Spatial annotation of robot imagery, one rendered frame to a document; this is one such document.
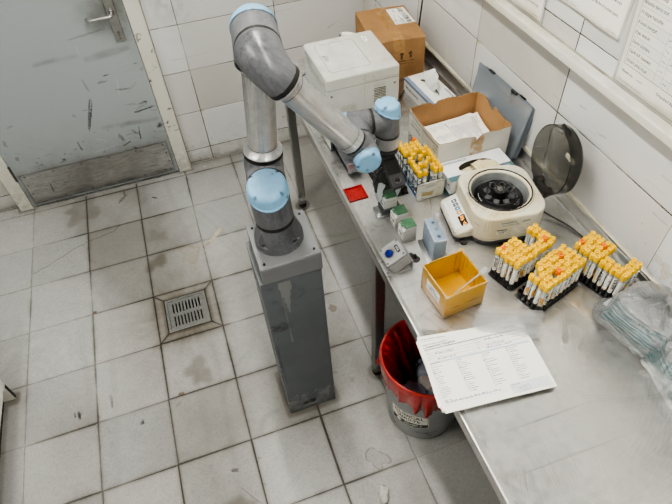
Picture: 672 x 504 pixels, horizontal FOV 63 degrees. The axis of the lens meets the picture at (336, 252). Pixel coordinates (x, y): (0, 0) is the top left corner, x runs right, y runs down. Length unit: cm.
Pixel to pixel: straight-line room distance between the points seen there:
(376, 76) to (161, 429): 166
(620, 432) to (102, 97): 282
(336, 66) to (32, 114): 186
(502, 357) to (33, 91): 264
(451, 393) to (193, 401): 138
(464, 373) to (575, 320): 37
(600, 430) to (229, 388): 156
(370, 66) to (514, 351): 108
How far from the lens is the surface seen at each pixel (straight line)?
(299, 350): 203
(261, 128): 154
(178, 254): 308
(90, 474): 256
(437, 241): 165
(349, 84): 199
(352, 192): 194
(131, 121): 338
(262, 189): 153
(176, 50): 326
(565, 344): 162
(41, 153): 350
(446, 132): 211
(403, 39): 245
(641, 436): 156
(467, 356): 152
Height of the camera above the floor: 217
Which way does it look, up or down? 48 degrees down
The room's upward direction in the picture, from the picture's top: 4 degrees counter-clockwise
